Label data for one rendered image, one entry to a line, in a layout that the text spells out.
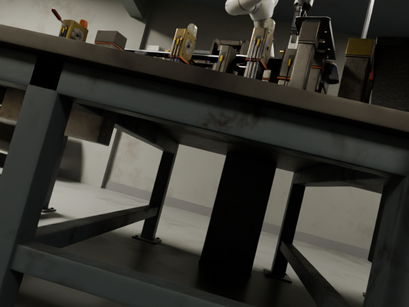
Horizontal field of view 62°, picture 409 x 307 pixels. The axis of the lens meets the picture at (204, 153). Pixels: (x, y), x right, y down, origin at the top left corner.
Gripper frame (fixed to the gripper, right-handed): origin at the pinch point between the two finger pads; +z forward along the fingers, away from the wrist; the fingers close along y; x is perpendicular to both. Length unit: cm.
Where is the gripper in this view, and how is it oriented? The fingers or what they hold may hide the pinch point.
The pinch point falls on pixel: (293, 44)
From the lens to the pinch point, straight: 153.8
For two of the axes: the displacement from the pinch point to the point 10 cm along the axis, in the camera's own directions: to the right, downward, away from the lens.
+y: -4.1, -1.7, -9.0
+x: 8.8, 2.0, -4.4
